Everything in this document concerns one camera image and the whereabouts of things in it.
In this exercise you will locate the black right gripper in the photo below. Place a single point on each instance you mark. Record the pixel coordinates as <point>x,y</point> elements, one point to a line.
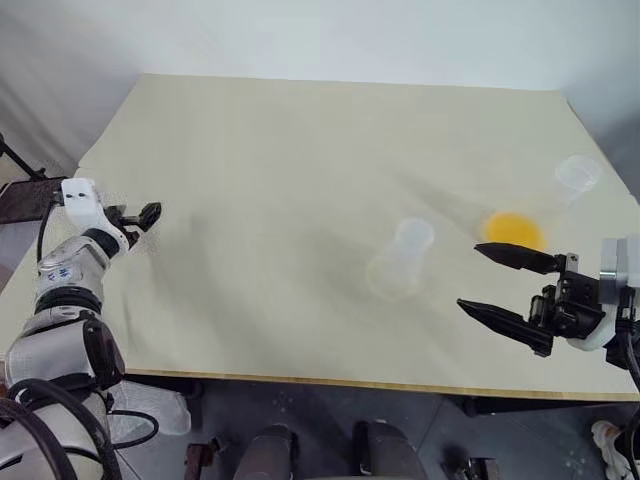
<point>567,302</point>

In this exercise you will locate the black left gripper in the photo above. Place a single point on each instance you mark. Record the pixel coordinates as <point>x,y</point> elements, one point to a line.
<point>120,225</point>

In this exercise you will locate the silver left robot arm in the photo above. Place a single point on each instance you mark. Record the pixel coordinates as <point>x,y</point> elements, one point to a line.
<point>65,272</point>

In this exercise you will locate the clear cup with orange liquid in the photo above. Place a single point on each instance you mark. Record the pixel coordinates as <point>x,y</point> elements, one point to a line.
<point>515,230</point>

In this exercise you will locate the dark brown metal plate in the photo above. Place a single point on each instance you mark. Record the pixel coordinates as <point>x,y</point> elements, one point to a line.
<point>27,200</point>

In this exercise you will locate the black metal stand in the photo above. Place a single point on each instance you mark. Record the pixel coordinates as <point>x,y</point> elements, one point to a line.
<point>20,162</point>

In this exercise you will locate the white crumpled cloth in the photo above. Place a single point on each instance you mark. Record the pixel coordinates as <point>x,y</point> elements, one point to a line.
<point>612,445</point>

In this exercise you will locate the silver robot torso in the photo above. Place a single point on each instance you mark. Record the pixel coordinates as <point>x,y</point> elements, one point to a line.
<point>35,445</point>

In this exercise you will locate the dark rounded shape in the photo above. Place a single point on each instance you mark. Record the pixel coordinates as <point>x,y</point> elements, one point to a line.
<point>270,452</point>

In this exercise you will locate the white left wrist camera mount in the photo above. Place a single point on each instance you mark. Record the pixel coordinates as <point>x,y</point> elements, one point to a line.
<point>80,197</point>

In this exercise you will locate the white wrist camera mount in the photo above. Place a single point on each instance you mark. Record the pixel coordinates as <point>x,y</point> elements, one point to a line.
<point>622,262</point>
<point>80,197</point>

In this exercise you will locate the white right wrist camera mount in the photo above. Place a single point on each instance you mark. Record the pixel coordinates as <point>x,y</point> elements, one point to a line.
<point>622,262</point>

